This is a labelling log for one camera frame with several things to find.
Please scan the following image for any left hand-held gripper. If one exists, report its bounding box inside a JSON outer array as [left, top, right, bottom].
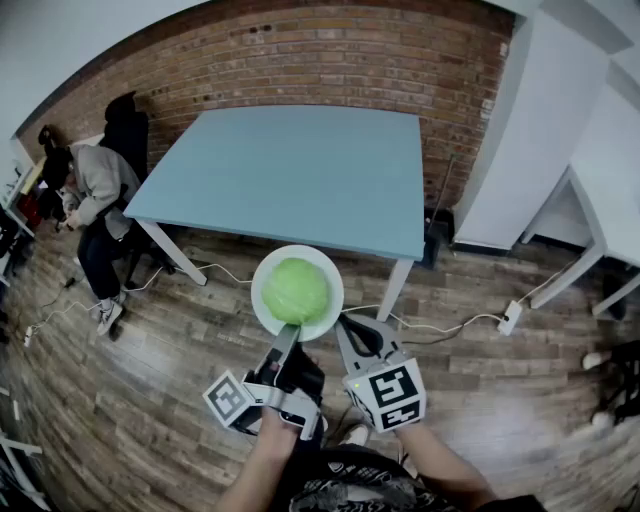
[[202, 322, 327, 442]]

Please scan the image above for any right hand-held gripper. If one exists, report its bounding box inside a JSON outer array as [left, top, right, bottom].
[[334, 314, 428, 434]]

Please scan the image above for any green cabbage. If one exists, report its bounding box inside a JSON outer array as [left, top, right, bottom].
[[262, 257, 332, 326]]

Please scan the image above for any white round plate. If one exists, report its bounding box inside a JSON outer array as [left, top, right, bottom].
[[250, 244, 346, 344]]

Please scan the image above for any person's right forearm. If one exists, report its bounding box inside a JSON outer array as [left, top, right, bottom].
[[394, 420, 501, 512]]

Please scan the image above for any person's left forearm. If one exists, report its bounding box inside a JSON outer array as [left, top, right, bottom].
[[219, 409, 302, 512]]

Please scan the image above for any light blue table top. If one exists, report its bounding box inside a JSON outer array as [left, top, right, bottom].
[[122, 104, 427, 322]]

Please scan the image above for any black box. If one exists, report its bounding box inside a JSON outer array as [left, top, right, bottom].
[[423, 206, 457, 272]]

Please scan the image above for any person's black patterned shirt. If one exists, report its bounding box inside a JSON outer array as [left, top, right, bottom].
[[287, 443, 551, 512]]

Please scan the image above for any white power strip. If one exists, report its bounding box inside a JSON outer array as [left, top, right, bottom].
[[496, 299, 524, 337]]

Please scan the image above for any black office chair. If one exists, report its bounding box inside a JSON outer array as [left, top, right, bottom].
[[97, 91, 177, 291]]

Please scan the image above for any white desk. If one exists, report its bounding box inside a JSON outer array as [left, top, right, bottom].
[[519, 84, 640, 317]]

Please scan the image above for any long white floor cable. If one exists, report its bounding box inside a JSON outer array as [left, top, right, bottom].
[[23, 261, 254, 347]]

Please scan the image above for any white power strip cable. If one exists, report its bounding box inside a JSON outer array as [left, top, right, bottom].
[[518, 255, 582, 307]]

